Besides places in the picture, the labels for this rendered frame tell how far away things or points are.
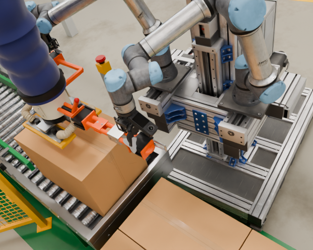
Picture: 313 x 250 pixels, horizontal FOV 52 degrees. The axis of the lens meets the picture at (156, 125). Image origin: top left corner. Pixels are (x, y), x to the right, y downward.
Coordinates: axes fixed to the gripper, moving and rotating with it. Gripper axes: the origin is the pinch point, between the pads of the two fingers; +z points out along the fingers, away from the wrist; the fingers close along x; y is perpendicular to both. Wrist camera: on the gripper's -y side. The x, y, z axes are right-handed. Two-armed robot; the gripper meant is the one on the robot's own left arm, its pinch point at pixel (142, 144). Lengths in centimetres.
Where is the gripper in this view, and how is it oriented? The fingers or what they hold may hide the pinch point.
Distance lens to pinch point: 129.8
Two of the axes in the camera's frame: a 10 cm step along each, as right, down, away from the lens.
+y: -7.8, -3.3, 5.3
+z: 2.0, 6.7, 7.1
